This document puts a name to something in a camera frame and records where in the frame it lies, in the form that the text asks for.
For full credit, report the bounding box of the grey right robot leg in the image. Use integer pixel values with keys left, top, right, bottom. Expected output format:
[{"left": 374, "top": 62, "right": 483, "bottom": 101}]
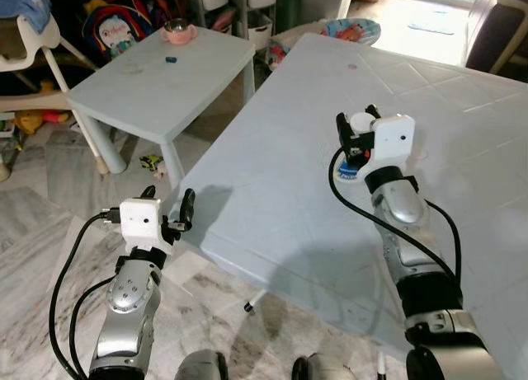
[{"left": 291, "top": 353, "right": 357, "bottom": 380}]

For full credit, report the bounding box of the dark purple armchair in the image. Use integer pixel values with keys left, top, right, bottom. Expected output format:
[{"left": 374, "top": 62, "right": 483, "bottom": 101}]
[{"left": 465, "top": 0, "right": 528, "bottom": 76}]

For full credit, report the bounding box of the yellow plush toy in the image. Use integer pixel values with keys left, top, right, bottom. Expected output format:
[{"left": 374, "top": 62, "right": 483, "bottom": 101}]
[{"left": 12, "top": 107, "right": 73, "bottom": 136}]

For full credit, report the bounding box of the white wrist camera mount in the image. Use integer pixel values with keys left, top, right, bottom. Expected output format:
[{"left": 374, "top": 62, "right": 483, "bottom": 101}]
[
  {"left": 120, "top": 198, "right": 163, "bottom": 251},
  {"left": 362, "top": 114, "right": 417, "bottom": 184}
]

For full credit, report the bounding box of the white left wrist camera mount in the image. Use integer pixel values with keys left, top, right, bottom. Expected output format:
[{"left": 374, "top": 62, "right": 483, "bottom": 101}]
[{"left": 120, "top": 198, "right": 163, "bottom": 251}]

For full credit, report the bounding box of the colourful children's backpack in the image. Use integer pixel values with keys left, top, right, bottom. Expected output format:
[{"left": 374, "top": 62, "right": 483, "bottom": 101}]
[{"left": 81, "top": 0, "right": 159, "bottom": 61}]

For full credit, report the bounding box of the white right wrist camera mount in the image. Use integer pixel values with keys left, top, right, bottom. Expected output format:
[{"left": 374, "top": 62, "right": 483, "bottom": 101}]
[{"left": 362, "top": 114, "right": 417, "bottom": 184}]

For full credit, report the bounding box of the pink bowl with metal cup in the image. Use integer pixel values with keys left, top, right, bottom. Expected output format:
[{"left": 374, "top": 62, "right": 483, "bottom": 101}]
[{"left": 160, "top": 18, "right": 198, "bottom": 45}]

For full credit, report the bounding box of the white high chair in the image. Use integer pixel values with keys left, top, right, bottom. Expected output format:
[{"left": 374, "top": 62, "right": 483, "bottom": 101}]
[{"left": 0, "top": 12, "right": 106, "bottom": 176}]

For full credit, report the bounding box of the green cylinder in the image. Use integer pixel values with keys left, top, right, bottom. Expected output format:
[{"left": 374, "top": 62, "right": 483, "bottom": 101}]
[{"left": 276, "top": 0, "right": 304, "bottom": 32}]

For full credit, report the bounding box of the blue denim cloth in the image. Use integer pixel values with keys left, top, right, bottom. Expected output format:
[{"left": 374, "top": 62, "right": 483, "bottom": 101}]
[{"left": 0, "top": 0, "right": 53, "bottom": 34}]

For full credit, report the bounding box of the large white plastic table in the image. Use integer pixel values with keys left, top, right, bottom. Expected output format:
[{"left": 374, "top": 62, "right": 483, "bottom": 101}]
[{"left": 169, "top": 32, "right": 528, "bottom": 380}]

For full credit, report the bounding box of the small white plastic table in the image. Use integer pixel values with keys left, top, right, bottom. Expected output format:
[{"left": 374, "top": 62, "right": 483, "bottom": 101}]
[{"left": 68, "top": 26, "right": 258, "bottom": 187}]

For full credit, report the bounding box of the blue patterned plate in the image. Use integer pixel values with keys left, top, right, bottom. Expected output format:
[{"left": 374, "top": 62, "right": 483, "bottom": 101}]
[{"left": 319, "top": 18, "right": 383, "bottom": 49}]

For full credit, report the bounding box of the small green black toy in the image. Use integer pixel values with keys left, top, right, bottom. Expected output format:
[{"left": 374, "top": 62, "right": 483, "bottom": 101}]
[{"left": 139, "top": 154, "right": 165, "bottom": 172}]

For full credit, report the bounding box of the white storage shelf unit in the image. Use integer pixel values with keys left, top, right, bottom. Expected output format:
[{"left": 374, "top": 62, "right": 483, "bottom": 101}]
[{"left": 193, "top": 0, "right": 279, "bottom": 49}]

